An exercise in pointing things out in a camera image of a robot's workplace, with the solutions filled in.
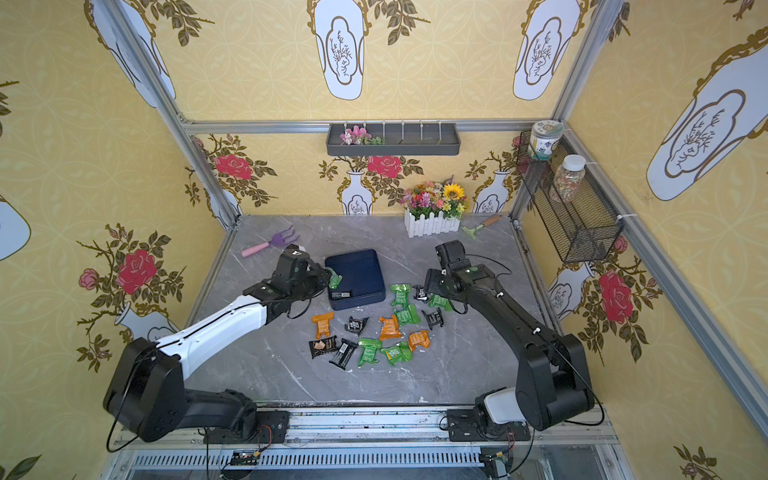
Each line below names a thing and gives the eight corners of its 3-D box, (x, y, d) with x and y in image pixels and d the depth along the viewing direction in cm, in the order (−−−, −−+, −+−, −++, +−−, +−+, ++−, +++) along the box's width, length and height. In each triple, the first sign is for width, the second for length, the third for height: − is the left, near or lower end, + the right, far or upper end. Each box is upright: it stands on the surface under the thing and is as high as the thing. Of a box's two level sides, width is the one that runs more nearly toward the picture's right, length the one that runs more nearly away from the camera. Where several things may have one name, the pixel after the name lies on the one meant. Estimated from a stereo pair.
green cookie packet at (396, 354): (386, 368, 85) (385, 365, 83) (381, 350, 88) (381, 348, 87) (413, 360, 87) (413, 357, 85) (407, 343, 90) (407, 340, 88)
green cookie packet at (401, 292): (389, 307, 98) (389, 303, 96) (389, 287, 102) (389, 283, 100) (411, 307, 98) (411, 303, 95) (410, 287, 102) (410, 283, 100)
